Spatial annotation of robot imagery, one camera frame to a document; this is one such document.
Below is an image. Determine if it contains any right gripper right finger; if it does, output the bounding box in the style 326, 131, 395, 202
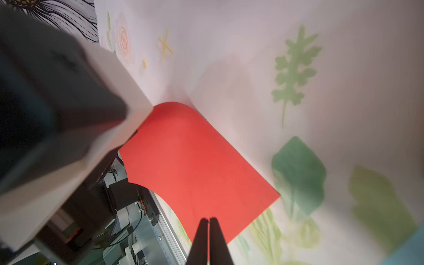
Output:
209, 218, 234, 265

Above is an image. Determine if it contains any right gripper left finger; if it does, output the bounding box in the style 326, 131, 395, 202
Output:
186, 218, 209, 265

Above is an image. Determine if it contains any red paper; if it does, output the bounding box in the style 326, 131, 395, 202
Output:
120, 102, 282, 264

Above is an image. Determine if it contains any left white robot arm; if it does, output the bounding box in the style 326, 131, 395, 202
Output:
1, 6, 152, 265

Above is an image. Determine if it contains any light blue paper middle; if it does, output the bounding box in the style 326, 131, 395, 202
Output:
382, 223, 424, 265

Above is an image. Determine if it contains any aluminium front rail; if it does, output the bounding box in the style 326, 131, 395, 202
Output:
134, 187, 188, 265

